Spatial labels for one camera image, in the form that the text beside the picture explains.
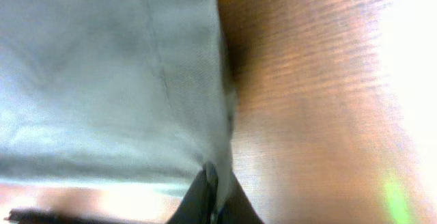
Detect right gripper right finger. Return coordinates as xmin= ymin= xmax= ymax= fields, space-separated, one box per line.
xmin=218 ymin=173 xmax=264 ymax=224

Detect khaki shorts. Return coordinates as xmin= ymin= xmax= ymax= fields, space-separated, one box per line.
xmin=1 ymin=0 xmax=234 ymax=207

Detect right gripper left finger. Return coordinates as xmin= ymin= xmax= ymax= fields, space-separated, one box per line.
xmin=167 ymin=169 xmax=214 ymax=224

